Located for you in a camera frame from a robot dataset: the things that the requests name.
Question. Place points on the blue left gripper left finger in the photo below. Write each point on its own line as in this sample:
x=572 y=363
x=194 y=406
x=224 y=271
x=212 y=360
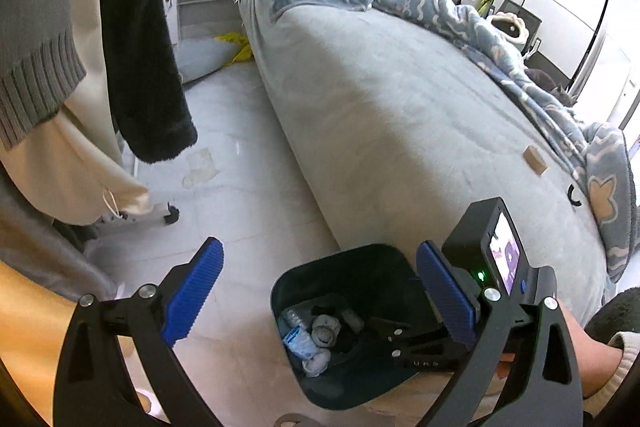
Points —
x=186 y=288

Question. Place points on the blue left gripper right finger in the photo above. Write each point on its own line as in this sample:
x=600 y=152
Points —
x=447 y=295

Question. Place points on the dark green trash bin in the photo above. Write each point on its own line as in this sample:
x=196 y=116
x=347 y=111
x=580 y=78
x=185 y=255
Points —
x=350 y=287

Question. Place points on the person's right hand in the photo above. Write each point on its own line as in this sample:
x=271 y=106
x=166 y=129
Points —
x=597 y=362

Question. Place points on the white rolling clothes rack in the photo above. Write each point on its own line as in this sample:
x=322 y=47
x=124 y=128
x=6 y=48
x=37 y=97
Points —
x=116 y=216

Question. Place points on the small cardboard piece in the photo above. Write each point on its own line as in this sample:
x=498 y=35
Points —
x=534 y=159

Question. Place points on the cream beige coat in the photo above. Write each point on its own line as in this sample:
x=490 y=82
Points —
x=63 y=165

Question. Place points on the blue cloud pattern blanket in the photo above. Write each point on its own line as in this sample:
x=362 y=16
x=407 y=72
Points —
x=594 y=155

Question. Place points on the black fleece garment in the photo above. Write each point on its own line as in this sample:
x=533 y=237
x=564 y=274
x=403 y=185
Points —
x=143 y=82

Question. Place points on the grey cat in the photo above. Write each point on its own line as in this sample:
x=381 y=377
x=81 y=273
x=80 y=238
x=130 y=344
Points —
x=548 y=84

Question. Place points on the grey padded stool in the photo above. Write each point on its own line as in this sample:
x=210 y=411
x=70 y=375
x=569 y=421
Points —
x=199 y=57

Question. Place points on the yellow cloth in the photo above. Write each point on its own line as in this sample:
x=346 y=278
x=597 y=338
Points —
x=241 y=51

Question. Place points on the white plush cat bed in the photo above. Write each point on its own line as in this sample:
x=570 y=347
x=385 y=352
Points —
x=512 y=27

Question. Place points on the grey knit sweater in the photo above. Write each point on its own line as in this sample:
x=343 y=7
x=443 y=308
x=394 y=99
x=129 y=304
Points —
x=40 y=67

